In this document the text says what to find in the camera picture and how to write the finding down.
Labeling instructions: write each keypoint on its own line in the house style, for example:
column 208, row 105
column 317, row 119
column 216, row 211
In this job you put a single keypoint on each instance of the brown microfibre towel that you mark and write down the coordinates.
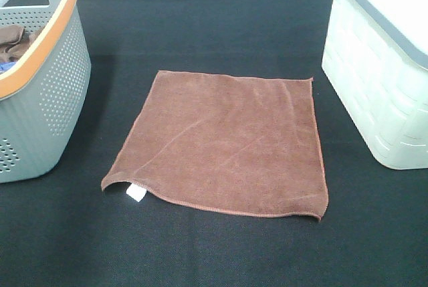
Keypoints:
column 237, row 145

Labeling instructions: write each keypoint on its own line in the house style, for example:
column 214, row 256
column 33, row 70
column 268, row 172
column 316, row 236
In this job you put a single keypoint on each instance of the white storage bin grey rim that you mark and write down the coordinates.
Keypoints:
column 375, row 57

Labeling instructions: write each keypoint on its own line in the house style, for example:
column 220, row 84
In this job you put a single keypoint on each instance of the blue cloth in basket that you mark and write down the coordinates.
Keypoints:
column 4, row 66

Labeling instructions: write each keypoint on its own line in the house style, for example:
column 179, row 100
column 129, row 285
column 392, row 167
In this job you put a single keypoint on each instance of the black table cloth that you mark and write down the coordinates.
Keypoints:
column 61, row 229

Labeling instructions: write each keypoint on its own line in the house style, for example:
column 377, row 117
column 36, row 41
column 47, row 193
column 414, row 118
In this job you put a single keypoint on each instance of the brown towel in basket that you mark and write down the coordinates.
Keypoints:
column 15, row 41

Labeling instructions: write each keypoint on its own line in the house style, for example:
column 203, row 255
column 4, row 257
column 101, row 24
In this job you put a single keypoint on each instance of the grey perforated laundry basket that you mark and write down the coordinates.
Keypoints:
column 42, row 93

